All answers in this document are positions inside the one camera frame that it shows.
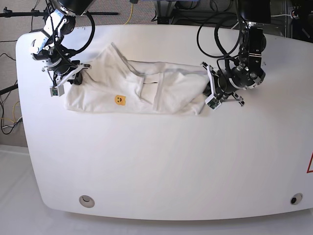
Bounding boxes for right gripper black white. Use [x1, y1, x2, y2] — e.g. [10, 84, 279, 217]
[42, 60, 91, 86]

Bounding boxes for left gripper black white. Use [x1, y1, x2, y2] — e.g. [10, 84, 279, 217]
[201, 62, 245, 107]

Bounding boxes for white printed T-shirt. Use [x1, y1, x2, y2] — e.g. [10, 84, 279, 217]
[65, 44, 209, 116]

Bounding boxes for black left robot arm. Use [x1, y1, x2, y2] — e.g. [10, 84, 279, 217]
[201, 0, 271, 110]

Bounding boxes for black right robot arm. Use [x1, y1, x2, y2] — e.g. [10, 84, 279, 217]
[30, 0, 95, 89]

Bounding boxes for black tripod pole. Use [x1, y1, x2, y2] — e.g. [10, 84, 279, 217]
[0, 8, 119, 18]

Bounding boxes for left table grommet hole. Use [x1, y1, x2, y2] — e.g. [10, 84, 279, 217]
[79, 195, 95, 208]

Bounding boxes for table grommet hole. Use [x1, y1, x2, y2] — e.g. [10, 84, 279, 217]
[290, 193, 303, 205]
[79, 195, 95, 208]

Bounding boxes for right table grommet hole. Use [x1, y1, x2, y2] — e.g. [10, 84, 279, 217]
[290, 193, 303, 205]

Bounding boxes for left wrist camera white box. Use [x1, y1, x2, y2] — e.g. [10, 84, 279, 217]
[205, 96, 222, 110]

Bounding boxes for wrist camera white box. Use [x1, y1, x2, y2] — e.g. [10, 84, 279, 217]
[50, 85, 65, 97]
[205, 96, 222, 110]

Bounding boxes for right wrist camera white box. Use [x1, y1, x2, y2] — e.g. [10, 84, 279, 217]
[50, 85, 65, 97]

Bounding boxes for black floor cable left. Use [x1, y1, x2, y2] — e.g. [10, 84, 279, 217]
[0, 52, 23, 135]

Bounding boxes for black cables bundle top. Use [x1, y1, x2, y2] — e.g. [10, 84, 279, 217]
[151, 0, 240, 29]

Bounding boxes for yellow cable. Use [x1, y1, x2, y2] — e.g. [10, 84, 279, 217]
[124, 0, 138, 25]

